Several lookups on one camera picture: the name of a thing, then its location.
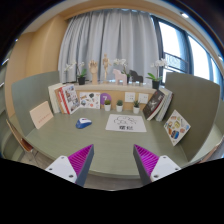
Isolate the small potted plant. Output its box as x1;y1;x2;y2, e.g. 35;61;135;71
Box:
133;100;140;114
116;100;123;112
104;100;111;111

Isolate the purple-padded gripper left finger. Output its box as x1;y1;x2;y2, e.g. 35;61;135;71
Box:
46;144;94;187

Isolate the pink card on left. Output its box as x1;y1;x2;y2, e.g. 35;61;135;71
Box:
30;101;53;129

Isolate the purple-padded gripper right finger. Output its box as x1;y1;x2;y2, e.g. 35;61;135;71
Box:
133;145;180;185

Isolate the white orchid pot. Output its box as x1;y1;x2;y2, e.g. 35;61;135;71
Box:
64;61;87;85
147;58;167;90

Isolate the small potted plant middle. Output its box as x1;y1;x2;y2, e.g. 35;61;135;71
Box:
116;100;123;112

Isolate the blue and white computer mouse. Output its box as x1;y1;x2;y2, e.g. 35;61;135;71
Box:
76;118;92;129

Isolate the white orchid middle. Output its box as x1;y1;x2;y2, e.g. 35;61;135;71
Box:
113;58;131;83

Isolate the purple round sign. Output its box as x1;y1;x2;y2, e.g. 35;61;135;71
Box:
100;93;112;105

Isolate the colourful sticker card on right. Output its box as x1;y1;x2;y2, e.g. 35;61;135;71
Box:
164;110;191;146

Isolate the grey curtain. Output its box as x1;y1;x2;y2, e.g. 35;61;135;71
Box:
58;9;159;83

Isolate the wooden mannequin figure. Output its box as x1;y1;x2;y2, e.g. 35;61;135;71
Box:
102;53;112;81

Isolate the black horse figurine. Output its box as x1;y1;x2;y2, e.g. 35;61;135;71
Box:
129;70;143;83

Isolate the white orchid right pot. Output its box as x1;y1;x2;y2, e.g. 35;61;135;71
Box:
147;58;167;90

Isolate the pink horse figurine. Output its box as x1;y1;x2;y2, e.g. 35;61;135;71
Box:
113;69;127;86

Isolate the white orchid left pot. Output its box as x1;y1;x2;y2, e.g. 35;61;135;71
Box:
64;61;87;85

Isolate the small potted plant left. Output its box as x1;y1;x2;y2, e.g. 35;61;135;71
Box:
104;100;111;111

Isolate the dark leaning book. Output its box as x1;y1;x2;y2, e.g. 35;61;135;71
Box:
143;90;165;121

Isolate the leaning magazine with photos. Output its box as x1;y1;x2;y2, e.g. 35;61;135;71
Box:
60;84;80;114

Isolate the wooden hand model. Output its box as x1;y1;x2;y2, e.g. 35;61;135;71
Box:
89;60;98;85

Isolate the white book left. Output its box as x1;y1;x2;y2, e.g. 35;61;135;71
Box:
48;83;63;113

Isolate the small potted plant right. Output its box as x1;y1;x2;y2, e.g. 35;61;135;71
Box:
133;100;140;114

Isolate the white printed mouse pad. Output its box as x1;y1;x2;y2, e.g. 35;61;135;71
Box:
106;114;146;133

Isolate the illustrated white picture card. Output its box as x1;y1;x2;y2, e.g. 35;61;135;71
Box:
80;92;100;109

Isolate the white books stack right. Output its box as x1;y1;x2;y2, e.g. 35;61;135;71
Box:
155;88;173;122

